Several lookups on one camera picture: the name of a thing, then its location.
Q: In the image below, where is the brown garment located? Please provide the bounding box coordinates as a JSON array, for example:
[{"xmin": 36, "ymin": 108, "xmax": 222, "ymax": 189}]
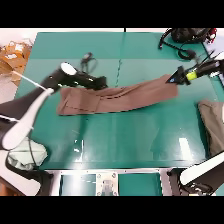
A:
[{"xmin": 56, "ymin": 73, "xmax": 180, "ymax": 117}]

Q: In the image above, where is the black bag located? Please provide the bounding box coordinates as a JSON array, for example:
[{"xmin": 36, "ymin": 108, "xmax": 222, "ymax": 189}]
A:
[{"xmin": 158, "ymin": 27, "xmax": 214, "ymax": 62}]

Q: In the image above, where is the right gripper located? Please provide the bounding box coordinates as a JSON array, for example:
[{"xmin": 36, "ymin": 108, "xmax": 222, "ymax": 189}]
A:
[{"xmin": 168, "ymin": 65, "xmax": 192, "ymax": 86}]

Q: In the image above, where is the cardboard box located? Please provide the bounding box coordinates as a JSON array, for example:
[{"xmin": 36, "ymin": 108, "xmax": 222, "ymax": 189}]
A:
[{"xmin": 0, "ymin": 39, "xmax": 34, "ymax": 86}]

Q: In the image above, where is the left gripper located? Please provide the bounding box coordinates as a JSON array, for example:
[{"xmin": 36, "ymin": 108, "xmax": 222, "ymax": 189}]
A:
[{"xmin": 89, "ymin": 75, "xmax": 109, "ymax": 91}]

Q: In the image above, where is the silver frame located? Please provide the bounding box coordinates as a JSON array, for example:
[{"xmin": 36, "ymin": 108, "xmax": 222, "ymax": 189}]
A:
[{"xmin": 44, "ymin": 167, "xmax": 188, "ymax": 197}]

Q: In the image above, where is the black cable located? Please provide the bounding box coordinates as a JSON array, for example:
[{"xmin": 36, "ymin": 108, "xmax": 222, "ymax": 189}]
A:
[{"xmin": 4, "ymin": 137, "xmax": 46, "ymax": 183}]

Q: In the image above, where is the grey-green garment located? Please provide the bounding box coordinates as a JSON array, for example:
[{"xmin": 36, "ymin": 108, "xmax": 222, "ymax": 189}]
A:
[{"xmin": 198, "ymin": 99, "xmax": 224, "ymax": 158}]

